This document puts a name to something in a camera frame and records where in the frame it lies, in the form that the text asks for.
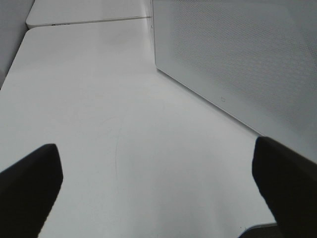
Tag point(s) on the white microwave oven body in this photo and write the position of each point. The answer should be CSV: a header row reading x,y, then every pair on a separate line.
x,y
151,27

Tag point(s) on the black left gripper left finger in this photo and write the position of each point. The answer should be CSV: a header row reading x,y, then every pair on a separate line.
x,y
28,191

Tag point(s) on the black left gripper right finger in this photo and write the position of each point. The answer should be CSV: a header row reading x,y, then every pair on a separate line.
x,y
288,183

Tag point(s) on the white microwave door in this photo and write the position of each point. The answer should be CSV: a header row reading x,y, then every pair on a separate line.
x,y
254,59

